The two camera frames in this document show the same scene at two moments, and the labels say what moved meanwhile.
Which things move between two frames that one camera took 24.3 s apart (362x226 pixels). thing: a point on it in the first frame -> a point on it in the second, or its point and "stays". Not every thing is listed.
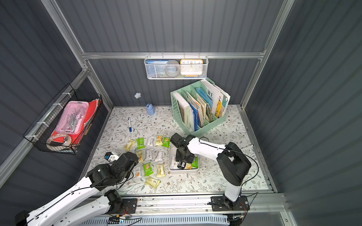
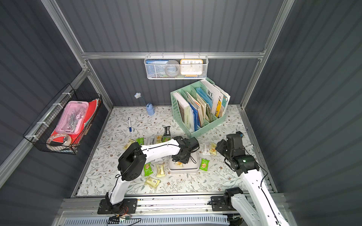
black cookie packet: (181, 165) -> (167, 132)
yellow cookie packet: (159, 140) stays
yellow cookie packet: (152, 182) stays
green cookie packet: (166, 142) stays
